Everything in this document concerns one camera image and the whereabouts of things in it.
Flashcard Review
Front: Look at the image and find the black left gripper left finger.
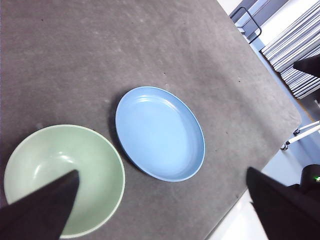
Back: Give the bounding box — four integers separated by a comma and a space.
0, 169, 81, 240

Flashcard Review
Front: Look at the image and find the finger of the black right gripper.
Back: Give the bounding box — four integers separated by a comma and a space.
292, 55, 320, 79

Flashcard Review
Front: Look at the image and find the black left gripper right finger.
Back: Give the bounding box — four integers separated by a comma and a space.
246, 166, 320, 240

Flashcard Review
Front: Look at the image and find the green ribbed bowl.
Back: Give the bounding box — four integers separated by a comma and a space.
3, 124, 126, 239

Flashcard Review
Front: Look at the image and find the blue round plate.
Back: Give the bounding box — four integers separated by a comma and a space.
114, 86, 206, 183

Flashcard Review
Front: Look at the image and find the stack of grey white panels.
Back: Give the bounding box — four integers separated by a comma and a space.
259, 0, 320, 100

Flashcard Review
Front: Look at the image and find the black device with green light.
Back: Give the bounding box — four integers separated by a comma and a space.
299, 163, 320, 195

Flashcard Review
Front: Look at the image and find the white stand with casters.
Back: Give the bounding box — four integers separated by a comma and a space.
280, 119, 320, 151

